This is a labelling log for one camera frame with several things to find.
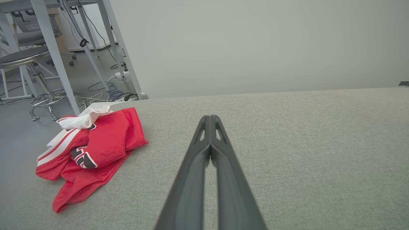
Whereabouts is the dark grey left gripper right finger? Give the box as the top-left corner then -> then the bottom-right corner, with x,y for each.
210,115 -> 267,230

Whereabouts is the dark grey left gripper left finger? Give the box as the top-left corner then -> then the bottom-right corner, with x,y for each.
155,116 -> 211,230

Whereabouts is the red Bulls 23 jersey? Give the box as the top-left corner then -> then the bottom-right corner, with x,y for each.
35,105 -> 149,214

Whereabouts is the white box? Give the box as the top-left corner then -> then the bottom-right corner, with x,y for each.
46,102 -> 130,149

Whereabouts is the grey stool with chrome base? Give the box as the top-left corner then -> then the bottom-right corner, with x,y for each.
0,46 -> 77,122

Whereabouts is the grey office chair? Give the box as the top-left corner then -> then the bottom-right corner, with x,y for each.
0,10 -> 78,67

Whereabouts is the black floor cable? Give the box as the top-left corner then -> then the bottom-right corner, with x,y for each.
112,92 -> 140,102

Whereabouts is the white floor cable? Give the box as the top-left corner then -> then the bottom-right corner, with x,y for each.
74,74 -> 119,108

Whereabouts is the black hanging cable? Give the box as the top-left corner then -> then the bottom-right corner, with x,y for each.
60,0 -> 117,62

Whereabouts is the white metal desk frame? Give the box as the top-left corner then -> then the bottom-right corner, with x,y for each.
0,0 -> 149,116

